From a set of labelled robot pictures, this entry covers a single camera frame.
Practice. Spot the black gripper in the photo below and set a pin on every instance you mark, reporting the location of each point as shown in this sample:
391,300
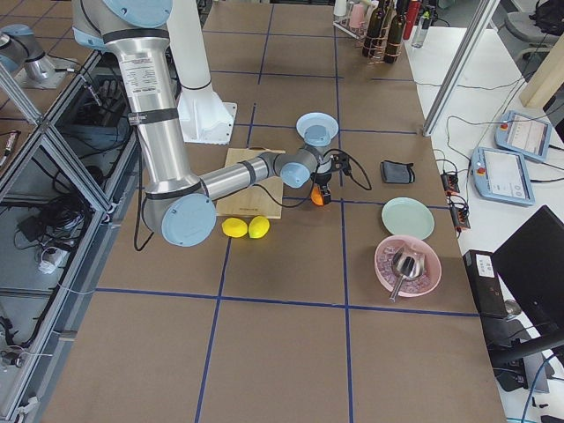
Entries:
322,180

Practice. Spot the orange fruit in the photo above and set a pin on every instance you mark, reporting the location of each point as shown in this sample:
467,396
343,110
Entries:
316,196

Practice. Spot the light blue plate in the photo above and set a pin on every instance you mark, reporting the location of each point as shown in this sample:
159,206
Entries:
317,118

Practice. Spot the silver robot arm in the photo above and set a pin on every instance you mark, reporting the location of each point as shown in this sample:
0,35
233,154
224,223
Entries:
160,51

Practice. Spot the light green plate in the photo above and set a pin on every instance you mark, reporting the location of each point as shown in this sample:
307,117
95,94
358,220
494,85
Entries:
407,216

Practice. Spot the wooden cutting board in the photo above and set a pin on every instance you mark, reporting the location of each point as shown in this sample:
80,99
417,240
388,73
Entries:
252,201

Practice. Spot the dark grey folded cloth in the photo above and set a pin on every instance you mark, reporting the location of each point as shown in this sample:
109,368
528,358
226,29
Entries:
397,172

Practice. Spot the yellow lemon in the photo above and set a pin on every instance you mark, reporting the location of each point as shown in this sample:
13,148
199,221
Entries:
234,227
259,226

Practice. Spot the clear ice cubes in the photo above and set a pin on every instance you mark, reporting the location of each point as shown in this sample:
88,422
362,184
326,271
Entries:
423,284

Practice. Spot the pink bowl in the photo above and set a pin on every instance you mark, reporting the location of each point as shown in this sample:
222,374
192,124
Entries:
407,266

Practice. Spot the metal ice scoop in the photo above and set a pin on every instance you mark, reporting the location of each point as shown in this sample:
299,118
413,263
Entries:
406,265

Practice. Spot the orange electronics board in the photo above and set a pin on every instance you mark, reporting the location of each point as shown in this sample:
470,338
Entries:
450,183

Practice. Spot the dark wine bottle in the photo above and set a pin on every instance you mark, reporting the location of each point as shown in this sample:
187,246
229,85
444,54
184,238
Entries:
395,33
372,40

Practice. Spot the black desktop box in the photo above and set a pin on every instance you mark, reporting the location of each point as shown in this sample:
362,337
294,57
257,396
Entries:
485,284

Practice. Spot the blue teach pendant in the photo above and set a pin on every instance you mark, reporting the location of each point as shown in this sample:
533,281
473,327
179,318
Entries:
501,176
524,134

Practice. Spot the grey water bottle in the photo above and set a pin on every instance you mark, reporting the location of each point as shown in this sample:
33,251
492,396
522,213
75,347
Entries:
422,29

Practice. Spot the red bottle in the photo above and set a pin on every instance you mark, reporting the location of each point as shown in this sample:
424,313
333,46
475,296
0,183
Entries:
411,15

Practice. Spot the black computer monitor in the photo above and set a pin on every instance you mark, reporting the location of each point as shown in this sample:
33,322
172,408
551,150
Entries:
530,264

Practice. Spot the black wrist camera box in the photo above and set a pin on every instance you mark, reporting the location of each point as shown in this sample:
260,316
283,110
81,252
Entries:
340,162

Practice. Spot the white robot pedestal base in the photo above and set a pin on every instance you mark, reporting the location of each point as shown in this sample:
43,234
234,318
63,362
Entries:
203,116

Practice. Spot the copper wire bottle rack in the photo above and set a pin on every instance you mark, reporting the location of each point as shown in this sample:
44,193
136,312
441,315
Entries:
383,39

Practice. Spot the aluminium frame post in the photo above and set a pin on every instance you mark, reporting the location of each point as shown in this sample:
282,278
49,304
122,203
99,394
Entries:
468,45

